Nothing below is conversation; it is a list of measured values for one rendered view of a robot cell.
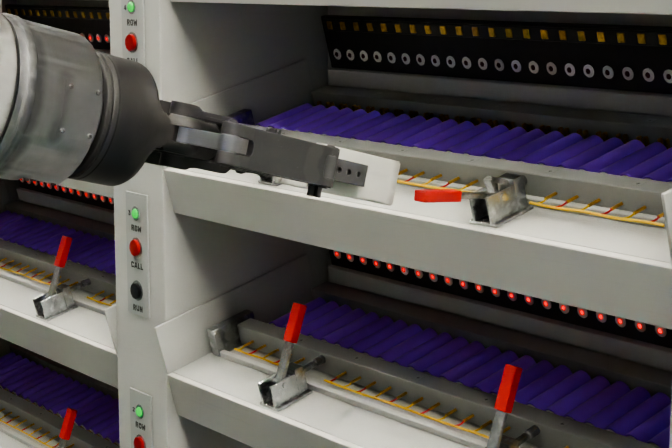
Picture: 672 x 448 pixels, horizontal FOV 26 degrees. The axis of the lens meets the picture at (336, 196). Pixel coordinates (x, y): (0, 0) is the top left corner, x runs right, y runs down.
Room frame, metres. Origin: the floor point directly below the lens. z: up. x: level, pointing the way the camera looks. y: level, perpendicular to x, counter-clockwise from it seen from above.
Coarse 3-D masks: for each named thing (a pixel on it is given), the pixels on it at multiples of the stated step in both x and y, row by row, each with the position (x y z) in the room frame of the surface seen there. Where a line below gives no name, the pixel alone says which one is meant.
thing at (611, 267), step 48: (240, 96) 1.42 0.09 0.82; (288, 96) 1.46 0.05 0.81; (480, 96) 1.29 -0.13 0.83; (528, 96) 1.24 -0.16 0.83; (576, 96) 1.19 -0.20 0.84; (624, 96) 1.15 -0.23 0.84; (192, 192) 1.34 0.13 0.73; (240, 192) 1.27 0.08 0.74; (288, 192) 1.22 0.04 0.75; (336, 240) 1.18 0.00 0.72; (384, 240) 1.12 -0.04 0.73; (432, 240) 1.08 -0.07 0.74; (480, 240) 1.03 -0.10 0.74; (528, 240) 0.99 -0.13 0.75; (576, 240) 0.97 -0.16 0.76; (624, 240) 0.96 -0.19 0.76; (528, 288) 1.01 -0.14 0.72; (576, 288) 0.97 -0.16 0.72; (624, 288) 0.93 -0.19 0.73
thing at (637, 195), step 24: (336, 144) 1.24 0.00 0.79; (360, 144) 1.23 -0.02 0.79; (384, 144) 1.21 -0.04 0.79; (408, 168) 1.17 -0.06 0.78; (432, 168) 1.15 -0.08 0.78; (456, 168) 1.12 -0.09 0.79; (480, 168) 1.10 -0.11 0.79; (504, 168) 1.08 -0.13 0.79; (528, 168) 1.07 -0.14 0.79; (552, 168) 1.06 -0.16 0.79; (528, 192) 1.07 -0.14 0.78; (552, 192) 1.05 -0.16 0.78; (576, 192) 1.03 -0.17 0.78; (600, 192) 1.01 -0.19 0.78; (624, 192) 0.99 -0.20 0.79; (648, 192) 0.97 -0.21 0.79; (600, 216) 0.99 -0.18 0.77
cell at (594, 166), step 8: (624, 144) 1.09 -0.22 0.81; (632, 144) 1.09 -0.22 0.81; (640, 144) 1.09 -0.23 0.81; (608, 152) 1.08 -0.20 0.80; (616, 152) 1.08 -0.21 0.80; (624, 152) 1.08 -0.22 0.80; (632, 152) 1.08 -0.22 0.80; (592, 160) 1.07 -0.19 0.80; (600, 160) 1.07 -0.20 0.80; (608, 160) 1.07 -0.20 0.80; (616, 160) 1.07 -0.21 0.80; (584, 168) 1.06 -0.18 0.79; (592, 168) 1.06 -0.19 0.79; (600, 168) 1.06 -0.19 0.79
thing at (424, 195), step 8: (488, 184) 1.04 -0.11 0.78; (416, 192) 1.00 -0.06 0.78; (424, 192) 1.00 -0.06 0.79; (432, 192) 1.00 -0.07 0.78; (440, 192) 1.01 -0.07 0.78; (448, 192) 1.01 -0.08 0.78; (456, 192) 1.02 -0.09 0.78; (464, 192) 1.03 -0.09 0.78; (472, 192) 1.03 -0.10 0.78; (480, 192) 1.04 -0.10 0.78; (488, 192) 1.04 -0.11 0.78; (416, 200) 1.00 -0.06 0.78; (424, 200) 1.00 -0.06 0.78; (432, 200) 1.00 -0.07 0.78; (440, 200) 1.01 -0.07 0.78; (448, 200) 1.01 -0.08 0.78; (456, 200) 1.02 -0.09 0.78
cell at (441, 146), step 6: (474, 126) 1.22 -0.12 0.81; (480, 126) 1.22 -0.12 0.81; (486, 126) 1.22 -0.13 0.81; (462, 132) 1.21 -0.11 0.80; (468, 132) 1.21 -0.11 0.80; (474, 132) 1.21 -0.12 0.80; (480, 132) 1.21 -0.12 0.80; (450, 138) 1.20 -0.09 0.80; (456, 138) 1.20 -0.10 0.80; (462, 138) 1.20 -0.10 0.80; (468, 138) 1.20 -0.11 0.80; (438, 144) 1.19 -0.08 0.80; (444, 144) 1.19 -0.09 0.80; (450, 144) 1.19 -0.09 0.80; (456, 144) 1.20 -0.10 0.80; (438, 150) 1.18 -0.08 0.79; (444, 150) 1.19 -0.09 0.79
